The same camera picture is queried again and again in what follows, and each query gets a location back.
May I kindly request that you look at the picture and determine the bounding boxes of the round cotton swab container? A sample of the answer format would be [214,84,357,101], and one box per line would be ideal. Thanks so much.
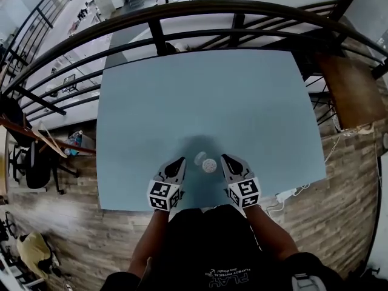
[202,158,218,173]

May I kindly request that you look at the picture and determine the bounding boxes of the person's left forearm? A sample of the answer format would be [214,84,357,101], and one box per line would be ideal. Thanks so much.
[128,208,171,282]

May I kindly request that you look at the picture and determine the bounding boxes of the brown wooden board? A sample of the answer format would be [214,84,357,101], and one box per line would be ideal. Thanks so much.
[314,52,387,130]

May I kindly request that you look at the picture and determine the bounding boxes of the cream wooden slat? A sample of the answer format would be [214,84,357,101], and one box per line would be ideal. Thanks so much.
[31,122,69,159]

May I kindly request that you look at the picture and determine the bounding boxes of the white power strip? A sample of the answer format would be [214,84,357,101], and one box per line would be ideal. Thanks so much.
[275,187,297,202]

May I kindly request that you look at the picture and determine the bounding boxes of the person's right forearm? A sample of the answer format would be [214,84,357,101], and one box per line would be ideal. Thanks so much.
[243,204,300,262]

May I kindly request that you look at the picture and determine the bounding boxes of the black metal railing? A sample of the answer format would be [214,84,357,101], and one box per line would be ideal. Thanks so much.
[0,0,388,124]

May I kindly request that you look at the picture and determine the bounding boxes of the clear plastic water bottle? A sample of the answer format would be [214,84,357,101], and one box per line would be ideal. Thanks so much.
[64,130,84,157]

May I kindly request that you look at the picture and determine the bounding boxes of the brown wooden pole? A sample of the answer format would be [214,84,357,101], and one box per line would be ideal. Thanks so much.
[0,115,96,156]

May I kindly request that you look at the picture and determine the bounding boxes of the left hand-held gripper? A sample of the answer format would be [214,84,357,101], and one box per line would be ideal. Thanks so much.
[147,157,187,213]

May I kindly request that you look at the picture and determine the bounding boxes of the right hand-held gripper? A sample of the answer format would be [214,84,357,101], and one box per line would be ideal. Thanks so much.
[220,153,262,209]

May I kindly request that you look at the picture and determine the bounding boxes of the yellow jacket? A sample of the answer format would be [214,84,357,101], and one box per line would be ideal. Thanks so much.
[16,231,54,280]

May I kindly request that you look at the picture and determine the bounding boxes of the person's black shirt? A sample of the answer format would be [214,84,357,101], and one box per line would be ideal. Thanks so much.
[104,205,347,291]

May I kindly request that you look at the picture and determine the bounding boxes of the grey backpack strap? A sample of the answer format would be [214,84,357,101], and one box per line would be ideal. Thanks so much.
[290,272,319,291]

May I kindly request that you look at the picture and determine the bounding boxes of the white cable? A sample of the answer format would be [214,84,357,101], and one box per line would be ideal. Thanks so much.
[266,113,383,221]

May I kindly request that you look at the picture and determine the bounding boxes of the black office chair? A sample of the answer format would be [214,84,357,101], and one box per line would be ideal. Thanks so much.
[8,140,80,195]

